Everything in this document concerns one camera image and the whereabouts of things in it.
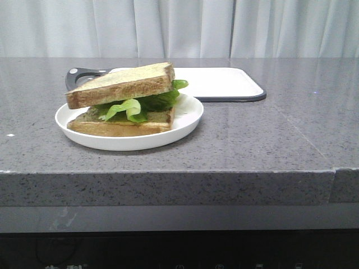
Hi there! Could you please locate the green lettuce leaf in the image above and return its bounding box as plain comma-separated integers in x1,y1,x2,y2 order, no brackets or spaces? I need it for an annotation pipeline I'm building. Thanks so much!
88,80,188,123

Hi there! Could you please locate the toasted bread slice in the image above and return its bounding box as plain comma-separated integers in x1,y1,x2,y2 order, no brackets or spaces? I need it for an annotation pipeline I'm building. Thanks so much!
66,62,175,109
67,106,175,137

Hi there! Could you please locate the white round plate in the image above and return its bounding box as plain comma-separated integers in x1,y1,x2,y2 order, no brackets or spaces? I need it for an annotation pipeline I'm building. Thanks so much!
55,94,204,151

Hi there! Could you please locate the white cutting board grey rim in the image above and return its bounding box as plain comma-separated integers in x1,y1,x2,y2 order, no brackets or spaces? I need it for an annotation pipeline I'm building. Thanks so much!
66,67,266,105

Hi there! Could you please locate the black appliance front panel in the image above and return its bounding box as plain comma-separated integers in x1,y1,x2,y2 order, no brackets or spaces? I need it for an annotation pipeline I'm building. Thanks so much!
1,229,358,268

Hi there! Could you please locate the white curtain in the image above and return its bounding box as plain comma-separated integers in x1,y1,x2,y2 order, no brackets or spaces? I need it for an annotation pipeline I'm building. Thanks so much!
1,1,358,58

